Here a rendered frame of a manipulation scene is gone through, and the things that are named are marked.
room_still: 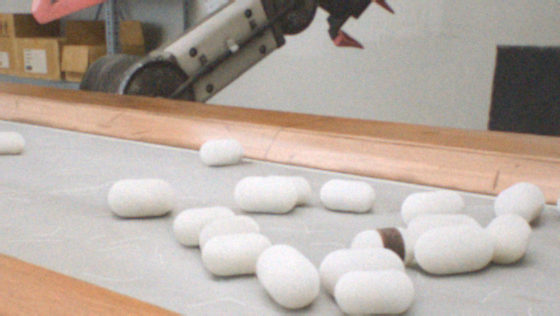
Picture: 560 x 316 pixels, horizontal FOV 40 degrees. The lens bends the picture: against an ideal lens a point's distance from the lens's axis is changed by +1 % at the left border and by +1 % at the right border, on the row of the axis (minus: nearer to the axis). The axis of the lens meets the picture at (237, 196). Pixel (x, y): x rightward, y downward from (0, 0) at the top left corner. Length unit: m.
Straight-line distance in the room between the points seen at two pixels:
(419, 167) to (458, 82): 2.09
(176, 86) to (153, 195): 0.65
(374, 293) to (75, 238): 0.18
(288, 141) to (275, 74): 2.45
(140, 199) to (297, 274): 0.16
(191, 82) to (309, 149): 0.52
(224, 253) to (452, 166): 0.24
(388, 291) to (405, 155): 0.26
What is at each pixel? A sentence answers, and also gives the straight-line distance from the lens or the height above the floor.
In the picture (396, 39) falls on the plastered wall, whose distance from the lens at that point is 2.72.
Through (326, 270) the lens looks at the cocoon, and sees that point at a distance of 0.31.
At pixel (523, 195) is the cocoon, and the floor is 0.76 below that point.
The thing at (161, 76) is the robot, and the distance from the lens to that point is 1.05.
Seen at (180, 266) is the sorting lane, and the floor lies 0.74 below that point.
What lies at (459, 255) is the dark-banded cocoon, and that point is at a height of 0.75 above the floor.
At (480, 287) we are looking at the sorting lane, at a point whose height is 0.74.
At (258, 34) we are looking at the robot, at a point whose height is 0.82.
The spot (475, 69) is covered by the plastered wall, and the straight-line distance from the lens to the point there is 2.59.
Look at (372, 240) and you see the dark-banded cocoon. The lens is 0.34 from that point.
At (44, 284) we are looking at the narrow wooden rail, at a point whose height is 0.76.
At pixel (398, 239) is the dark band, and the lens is 0.35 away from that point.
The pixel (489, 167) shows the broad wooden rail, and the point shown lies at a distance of 0.52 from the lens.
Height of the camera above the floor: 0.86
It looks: 14 degrees down
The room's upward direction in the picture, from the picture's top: straight up
